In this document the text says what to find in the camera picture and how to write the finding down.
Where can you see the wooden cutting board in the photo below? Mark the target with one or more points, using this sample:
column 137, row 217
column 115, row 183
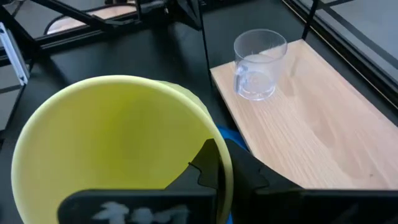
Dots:
column 311, row 130

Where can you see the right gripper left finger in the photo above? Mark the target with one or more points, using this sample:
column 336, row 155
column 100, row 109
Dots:
column 202, row 174

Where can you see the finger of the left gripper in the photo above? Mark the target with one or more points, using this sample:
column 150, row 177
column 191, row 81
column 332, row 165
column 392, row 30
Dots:
column 197, row 15
column 186, row 9

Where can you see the silver metal bracket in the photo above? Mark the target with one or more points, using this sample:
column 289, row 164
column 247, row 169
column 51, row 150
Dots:
column 14, row 56

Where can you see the yellow plastic cup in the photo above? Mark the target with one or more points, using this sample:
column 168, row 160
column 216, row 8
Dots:
column 109, row 140

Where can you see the clear plastic cup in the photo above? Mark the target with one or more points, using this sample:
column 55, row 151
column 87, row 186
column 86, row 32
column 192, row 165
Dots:
column 259, row 77

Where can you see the blue cloth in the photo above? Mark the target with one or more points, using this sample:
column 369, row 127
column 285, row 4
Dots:
column 231, row 135

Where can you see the wooden table side panel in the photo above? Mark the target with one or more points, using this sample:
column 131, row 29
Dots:
column 109, row 12

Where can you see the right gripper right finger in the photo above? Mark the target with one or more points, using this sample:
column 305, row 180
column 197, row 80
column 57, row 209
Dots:
column 255, row 193

